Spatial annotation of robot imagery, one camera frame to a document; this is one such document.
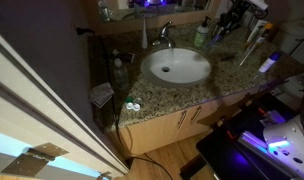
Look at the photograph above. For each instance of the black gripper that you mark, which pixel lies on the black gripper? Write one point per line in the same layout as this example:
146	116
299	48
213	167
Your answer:
239	9

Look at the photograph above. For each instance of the blue toothbrush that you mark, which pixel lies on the blue toothbrush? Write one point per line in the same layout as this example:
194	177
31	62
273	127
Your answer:
216	39

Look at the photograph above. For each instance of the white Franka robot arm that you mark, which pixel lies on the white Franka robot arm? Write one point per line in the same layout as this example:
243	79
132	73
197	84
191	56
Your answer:
292	150

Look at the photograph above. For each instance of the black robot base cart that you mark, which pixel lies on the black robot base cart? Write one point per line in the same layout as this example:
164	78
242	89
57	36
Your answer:
232	146

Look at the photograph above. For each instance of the green soap pump dispenser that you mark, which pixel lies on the green soap pump dispenser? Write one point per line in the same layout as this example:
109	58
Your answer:
201	35

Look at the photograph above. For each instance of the orange bottle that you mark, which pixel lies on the orange bottle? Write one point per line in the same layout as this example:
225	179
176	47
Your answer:
263	32

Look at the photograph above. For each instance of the dark hair clip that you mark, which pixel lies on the dark hair clip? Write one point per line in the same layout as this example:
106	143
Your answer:
228	58

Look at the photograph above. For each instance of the white bottle purple cap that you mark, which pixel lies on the white bottle purple cap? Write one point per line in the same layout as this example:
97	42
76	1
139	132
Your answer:
268	62

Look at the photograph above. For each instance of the white oval sink basin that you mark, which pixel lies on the white oval sink basin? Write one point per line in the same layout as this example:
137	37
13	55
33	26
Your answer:
188	66

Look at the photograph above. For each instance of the white toilet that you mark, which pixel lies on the white toilet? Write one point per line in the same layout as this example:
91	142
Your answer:
293	36

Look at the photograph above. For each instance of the chrome faucet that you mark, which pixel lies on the chrome faucet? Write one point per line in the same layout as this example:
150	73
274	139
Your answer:
164	33

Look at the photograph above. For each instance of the metal sink drain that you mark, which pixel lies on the metal sink drain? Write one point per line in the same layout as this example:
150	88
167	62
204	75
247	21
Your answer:
165	69

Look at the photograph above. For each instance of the slim white bottle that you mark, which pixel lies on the slim white bottle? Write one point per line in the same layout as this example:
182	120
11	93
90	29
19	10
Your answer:
144	36

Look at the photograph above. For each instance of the clear plastic bottle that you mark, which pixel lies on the clear plastic bottle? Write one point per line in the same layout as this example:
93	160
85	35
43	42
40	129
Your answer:
120	74

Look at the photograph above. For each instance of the wooden vanity cabinet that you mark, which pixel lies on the wooden vanity cabinet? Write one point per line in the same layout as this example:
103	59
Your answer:
165	128

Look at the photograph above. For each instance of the small green cap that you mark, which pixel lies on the small green cap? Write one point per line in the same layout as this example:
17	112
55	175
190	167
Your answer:
129	99

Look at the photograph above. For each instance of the white contact lens case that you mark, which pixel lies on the white contact lens case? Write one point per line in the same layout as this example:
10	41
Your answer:
133	106

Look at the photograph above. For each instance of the folded grey cloth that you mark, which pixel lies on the folded grey cloth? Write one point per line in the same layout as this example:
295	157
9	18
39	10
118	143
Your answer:
100	94

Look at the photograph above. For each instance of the white door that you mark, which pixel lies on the white door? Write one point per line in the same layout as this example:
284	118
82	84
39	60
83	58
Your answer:
42	110

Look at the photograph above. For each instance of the metal door hinge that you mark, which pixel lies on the metal door hinge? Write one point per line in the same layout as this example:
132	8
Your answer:
35	159

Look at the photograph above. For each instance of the wood framed wall mirror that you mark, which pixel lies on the wood framed wall mirror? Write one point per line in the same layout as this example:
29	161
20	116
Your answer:
152	23

